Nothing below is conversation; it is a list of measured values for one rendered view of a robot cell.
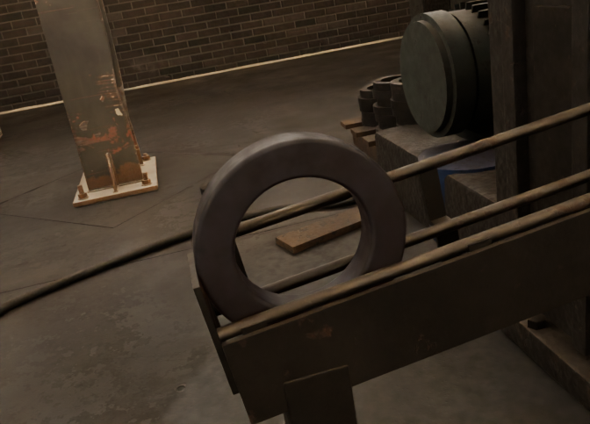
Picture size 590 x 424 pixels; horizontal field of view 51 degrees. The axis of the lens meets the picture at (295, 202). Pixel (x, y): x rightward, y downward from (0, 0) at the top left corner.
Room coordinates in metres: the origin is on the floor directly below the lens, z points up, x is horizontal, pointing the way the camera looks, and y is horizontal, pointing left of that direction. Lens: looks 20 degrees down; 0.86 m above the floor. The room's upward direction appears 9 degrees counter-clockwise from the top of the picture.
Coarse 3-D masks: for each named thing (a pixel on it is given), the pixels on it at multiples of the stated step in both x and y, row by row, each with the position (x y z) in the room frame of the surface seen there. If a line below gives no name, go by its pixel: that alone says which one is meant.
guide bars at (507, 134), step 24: (552, 120) 0.59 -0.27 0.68; (480, 144) 0.58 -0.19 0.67; (504, 144) 0.59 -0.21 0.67; (408, 168) 0.57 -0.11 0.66; (432, 168) 0.57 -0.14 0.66; (336, 192) 0.56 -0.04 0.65; (432, 192) 0.57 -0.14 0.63; (528, 192) 0.57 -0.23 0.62; (552, 192) 0.57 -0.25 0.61; (264, 216) 0.54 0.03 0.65; (288, 216) 0.54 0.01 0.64; (432, 216) 0.57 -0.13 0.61; (480, 216) 0.56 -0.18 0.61; (408, 240) 0.54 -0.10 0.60; (456, 240) 0.56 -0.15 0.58; (240, 264) 0.54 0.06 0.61; (336, 264) 0.53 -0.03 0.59; (264, 288) 0.52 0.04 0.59; (288, 288) 0.52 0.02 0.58; (216, 312) 0.51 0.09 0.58
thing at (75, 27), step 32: (64, 0) 2.89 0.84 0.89; (96, 0) 2.91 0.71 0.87; (64, 32) 2.89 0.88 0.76; (96, 32) 2.91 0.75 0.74; (64, 64) 2.88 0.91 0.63; (96, 64) 2.90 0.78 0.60; (64, 96) 2.87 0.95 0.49; (96, 96) 2.89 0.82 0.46; (96, 128) 2.89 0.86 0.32; (128, 128) 2.91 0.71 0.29; (96, 160) 2.88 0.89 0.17; (128, 160) 2.91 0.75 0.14; (96, 192) 2.84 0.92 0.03; (128, 192) 2.78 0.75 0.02
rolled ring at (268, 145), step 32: (256, 160) 0.48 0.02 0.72; (288, 160) 0.48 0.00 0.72; (320, 160) 0.49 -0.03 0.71; (352, 160) 0.49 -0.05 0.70; (224, 192) 0.47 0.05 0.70; (256, 192) 0.48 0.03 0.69; (352, 192) 0.49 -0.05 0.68; (384, 192) 0.50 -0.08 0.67; (224, 224) 0.47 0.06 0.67; (384, 224) 0.50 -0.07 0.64; (224, 256) 0.47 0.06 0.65; (384, 256) 0.49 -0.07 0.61; (224, 288) 0.47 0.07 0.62; (256, 288) 0.50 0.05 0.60; (320, 288) 0.51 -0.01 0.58
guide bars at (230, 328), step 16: (560, 208) 0.50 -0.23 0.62; (576, 208) 0.50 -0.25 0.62; (512, 224) 0.50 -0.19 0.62; (528, 224) 0.50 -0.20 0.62; (464, 240) 0.49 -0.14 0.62; (480, 240) 0.49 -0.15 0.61; (496, 240) 0.49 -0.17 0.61; (416, 256) 0.48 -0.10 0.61; (432, 256) 0.48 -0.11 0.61; (448, 256) 0.48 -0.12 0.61; (384, 272) 0.48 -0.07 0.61; (400, 272) 0.48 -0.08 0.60; (336, 288) 0.47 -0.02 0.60; (352, 288) 0.47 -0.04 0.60; (288, 304) 0.46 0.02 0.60; (304, 304) 0.46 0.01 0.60; (320, 304) 0.46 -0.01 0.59; (240, 320) 0.46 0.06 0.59; (256, 320) 0.45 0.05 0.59; (272, 320) 0.46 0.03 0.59; (224, 336) 0.45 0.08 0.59
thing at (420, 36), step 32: (480, 0) 1.92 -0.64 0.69; (416, 32) 1.92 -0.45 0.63; (448, 32) 1.78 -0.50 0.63; (480, 32) 1.80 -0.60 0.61; (416, 64) 1.94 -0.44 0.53; (448, 64) 1.75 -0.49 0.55; (480, 64) 1.75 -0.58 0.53; (416, 96) 1.96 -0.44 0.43; (448, 96) 1.74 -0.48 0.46; (480, 96) 1.75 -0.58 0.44; (416, 128) 2.22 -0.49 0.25; (448, 128) 1.79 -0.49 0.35; (480, 128) 1.94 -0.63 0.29; (384, 160) 2.20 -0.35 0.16; (416, 160) 1.89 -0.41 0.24; (416, 192) 1.91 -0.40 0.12; (448, 192) 1.68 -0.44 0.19; (480, 192) 1.51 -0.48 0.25; (480, 224) 1.49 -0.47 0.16
